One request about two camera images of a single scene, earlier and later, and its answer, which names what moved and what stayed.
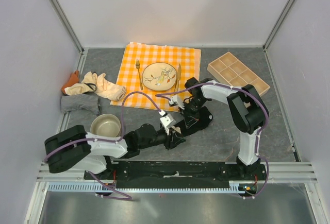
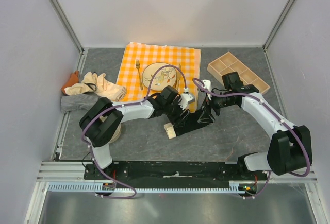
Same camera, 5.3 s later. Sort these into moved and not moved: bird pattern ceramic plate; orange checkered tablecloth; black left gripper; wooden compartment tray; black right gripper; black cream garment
Moved: black right gripper; black left gripper
Not moved: orange checkered tablecloth; wooden compartment tray; bird pattern ceramic plate; black cream garment
